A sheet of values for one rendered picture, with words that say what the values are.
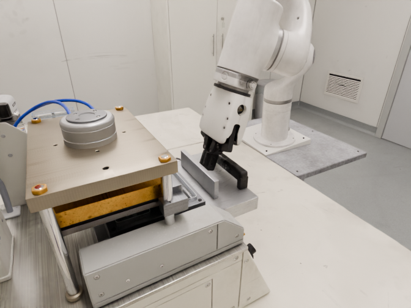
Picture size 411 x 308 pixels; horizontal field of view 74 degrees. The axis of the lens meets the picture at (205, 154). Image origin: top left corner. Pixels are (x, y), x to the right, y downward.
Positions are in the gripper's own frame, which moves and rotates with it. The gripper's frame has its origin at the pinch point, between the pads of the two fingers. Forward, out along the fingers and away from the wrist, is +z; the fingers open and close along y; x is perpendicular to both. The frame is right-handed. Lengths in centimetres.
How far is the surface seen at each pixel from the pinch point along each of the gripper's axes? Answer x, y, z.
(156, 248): 16.3, -16.3, 7.3
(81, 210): 25.5, -10.3, 4.9
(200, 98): -116, 200, 12
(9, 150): 34.5, 14.9, 7.8
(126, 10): -39, 242, -45
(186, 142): -31, 61, 16
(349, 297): -27.5, -25.9, 17.8
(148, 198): 16.4, -10.3, 3.1
